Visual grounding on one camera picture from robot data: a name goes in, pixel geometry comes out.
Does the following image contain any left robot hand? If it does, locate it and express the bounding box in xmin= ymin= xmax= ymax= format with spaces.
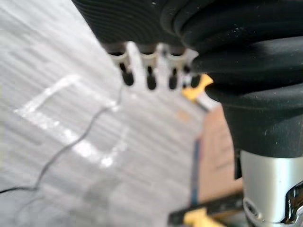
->
xmin=71 ymin=0 xmax=303 ymax=227

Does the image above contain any brown cardboard box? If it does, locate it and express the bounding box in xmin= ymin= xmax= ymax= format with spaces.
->
xmin=190 ymin=109 xmax=244 ymax=205

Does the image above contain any thin black floor cable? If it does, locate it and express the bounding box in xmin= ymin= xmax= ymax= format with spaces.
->
xmin=0 ymin=86 xmax=125 ymax=193

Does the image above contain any yellow metal shelf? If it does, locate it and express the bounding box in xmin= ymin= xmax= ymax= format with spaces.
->
xmin=169 ymin=193 xmax=246 ymax=227

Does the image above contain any small yellow metal piece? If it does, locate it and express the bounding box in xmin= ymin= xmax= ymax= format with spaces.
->
xmin=181 ymin=73 xmax=214 ymax=103

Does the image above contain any white floor tape square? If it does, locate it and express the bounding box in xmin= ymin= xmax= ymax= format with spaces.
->
xmin=14 ymin=73 xmax=130 ymax=168

